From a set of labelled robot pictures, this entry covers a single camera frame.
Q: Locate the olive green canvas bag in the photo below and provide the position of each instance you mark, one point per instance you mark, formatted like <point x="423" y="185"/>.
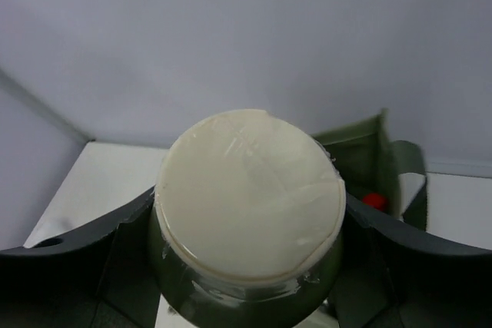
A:
<point x="370" y="162"/>

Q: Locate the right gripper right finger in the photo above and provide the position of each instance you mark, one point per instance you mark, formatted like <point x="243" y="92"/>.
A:
<point x="394" y="275"/>

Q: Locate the pale green cylindrical bottle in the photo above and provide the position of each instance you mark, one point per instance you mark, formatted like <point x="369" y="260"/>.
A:
<point x="245" y="228"/>

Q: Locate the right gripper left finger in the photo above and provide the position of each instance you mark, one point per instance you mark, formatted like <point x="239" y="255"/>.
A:
<point x="96" y="275"/>

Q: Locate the green Fairy dish soap bottle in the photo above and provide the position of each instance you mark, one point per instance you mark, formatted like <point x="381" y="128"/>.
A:
<point x="377" y="201"/>

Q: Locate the left aluminium frame post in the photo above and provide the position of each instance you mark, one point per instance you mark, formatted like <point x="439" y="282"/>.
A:
<point x="21" y="94"/>

